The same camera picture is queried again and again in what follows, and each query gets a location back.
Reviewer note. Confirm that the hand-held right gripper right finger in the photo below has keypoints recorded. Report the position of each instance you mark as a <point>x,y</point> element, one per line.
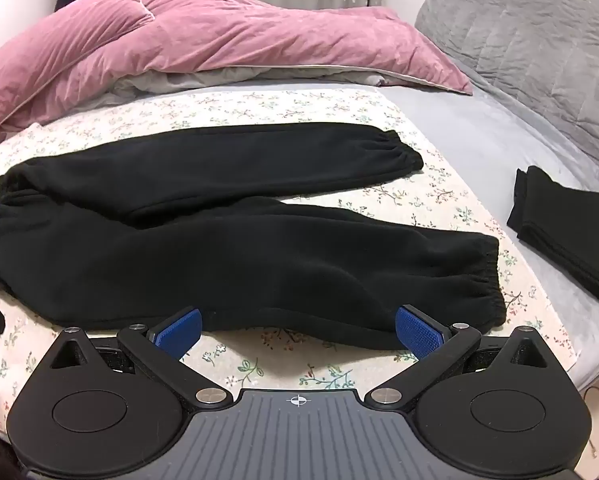
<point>422,332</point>

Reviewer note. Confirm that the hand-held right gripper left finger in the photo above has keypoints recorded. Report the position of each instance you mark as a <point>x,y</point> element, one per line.
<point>177,332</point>

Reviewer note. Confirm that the black pants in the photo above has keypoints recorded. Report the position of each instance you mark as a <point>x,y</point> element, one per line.
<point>239,255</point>

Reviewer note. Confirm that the floral patterned mat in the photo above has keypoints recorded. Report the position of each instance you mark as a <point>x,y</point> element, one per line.
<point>444,195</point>

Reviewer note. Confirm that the folded black garment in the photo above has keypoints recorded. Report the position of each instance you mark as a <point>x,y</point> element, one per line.
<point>562,230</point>

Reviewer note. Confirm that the grey bed sheet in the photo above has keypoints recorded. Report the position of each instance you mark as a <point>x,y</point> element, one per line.
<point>484,125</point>

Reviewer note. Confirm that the pink velvet pillow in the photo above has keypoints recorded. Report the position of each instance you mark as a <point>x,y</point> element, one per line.
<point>54,55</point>

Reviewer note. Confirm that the grey quilted cushion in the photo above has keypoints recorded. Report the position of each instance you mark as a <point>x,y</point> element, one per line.
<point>534,45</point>

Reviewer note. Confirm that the pink velvet duvet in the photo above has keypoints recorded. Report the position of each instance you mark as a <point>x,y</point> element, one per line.
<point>259,35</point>

